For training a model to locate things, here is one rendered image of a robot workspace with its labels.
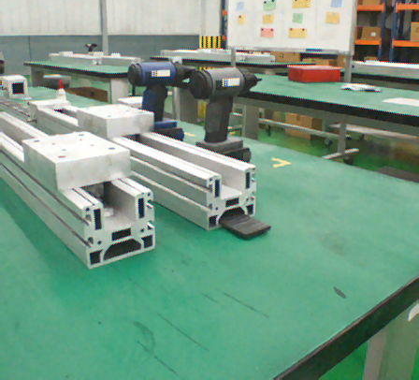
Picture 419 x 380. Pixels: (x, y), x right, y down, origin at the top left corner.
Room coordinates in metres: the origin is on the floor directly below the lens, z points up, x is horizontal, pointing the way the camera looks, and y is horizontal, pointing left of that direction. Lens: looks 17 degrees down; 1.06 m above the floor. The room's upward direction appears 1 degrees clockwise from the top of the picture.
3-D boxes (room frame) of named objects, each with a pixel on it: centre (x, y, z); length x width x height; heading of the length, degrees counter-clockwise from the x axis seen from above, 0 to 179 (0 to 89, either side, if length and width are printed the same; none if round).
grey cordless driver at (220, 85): (0.94, -0.03, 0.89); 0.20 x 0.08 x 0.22; 134
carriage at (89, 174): (0.63, 0.21, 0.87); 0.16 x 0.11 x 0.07; 39
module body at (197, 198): (0.94, 0.22, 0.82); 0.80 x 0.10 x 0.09; 39
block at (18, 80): (2.09, 1.00, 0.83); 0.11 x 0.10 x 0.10; 129
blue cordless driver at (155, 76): (1.15, 0.13, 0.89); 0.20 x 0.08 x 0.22; 123
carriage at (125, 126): (0.94, 0.22, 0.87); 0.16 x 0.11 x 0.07; 39
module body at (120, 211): (0.82, 0.37, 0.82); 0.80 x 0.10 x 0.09; 39
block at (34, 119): (1.28, 0.51, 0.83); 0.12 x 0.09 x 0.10; 129
